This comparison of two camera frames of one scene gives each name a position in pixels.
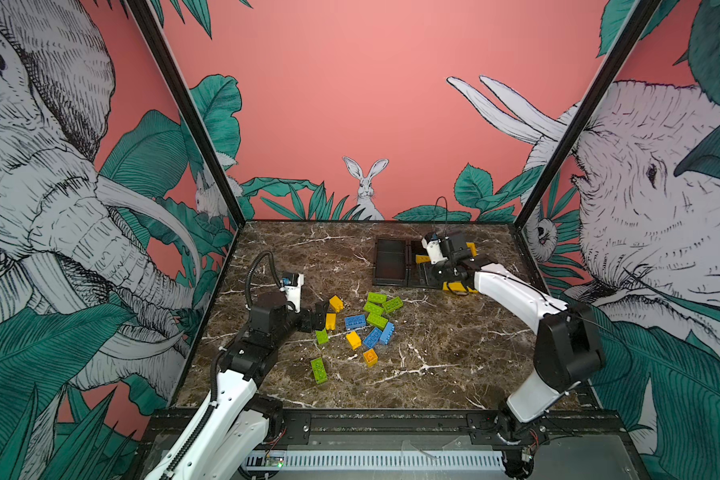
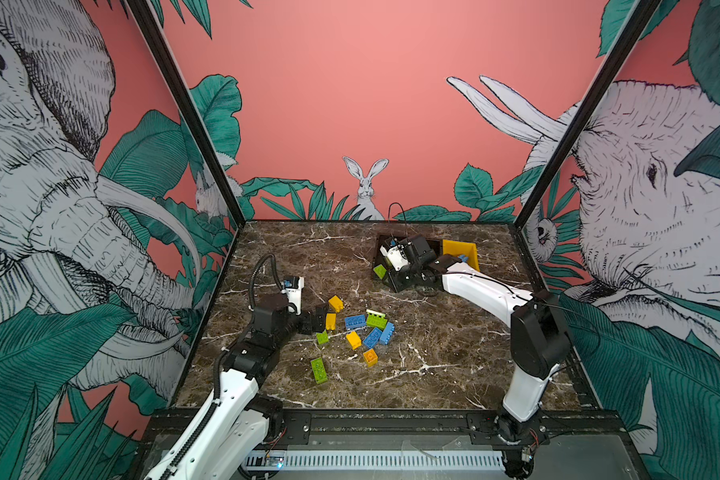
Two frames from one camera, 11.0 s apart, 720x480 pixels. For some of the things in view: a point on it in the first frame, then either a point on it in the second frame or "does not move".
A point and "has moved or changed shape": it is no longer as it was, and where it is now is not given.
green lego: [370, 307] has moved or changed shape
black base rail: [568, 429] does not move
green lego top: [376, 298] to [380, 271]
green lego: [377, 321] does not move
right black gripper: [435, 281] to [399, 286]
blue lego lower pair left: [372, 337] does not move
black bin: [390, 262] does not move
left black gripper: [310, 325] does not move
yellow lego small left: [331, 321] does not move
